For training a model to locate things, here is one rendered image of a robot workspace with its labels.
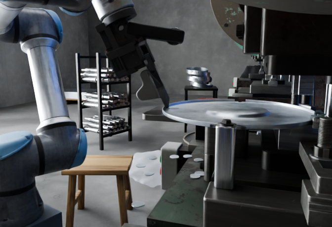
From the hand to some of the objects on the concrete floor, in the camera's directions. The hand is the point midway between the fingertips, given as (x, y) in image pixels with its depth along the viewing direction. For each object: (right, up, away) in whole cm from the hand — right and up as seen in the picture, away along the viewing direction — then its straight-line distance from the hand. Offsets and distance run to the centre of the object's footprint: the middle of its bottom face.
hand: (168, 100), depth 61 cm
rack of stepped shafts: (-66, -43, +250) cm, 262 cm away
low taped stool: (-37, -66, +102) cm, 127 cm away
